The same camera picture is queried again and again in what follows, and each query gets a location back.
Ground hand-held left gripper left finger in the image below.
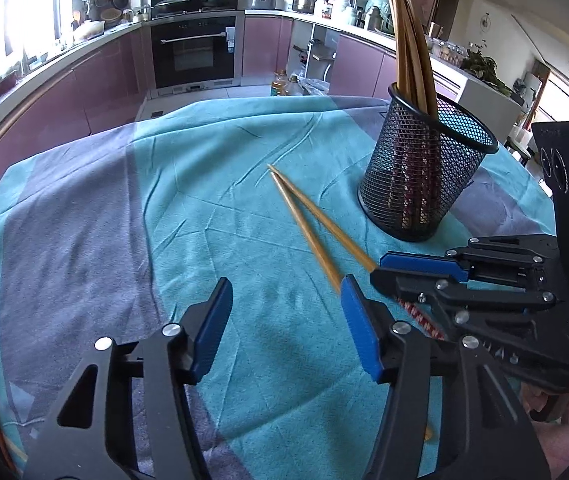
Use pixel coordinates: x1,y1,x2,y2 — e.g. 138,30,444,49
23,276,235,480

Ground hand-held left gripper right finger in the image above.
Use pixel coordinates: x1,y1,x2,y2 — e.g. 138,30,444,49
339,274,551,480

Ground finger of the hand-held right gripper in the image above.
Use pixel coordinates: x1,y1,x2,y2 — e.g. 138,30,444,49
369,267,560,335
378,235,561,290

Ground black mesh utensil holder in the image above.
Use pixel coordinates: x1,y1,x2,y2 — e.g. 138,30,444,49
357,82,500,242

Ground bundle of wooden chopsticks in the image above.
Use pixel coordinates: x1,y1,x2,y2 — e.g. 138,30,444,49
380,0,442,231

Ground person's right hand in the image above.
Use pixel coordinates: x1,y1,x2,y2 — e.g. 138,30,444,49
520,391,545,422

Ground teal and grey tablecloth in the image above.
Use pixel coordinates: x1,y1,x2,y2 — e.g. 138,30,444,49
0,95,557,480

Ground green potted plant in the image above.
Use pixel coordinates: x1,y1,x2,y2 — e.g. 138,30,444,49
461,42,512,96

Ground clear plastic bottle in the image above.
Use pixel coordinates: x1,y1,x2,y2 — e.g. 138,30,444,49
284,75,310,97

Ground black stool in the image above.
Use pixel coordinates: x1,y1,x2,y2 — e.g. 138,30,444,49
294,42,337,83

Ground white kitchen countertop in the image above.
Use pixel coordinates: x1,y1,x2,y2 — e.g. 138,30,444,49
0,7,522,156

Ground pale green dome cover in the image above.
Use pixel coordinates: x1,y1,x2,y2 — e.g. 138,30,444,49
364,0,390,28

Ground purple kitchen cabinets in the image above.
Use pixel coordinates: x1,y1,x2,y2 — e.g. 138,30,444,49
0,15,465,231

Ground black built-in oven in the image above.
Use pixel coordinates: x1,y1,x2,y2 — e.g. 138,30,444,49
150,15,242,92

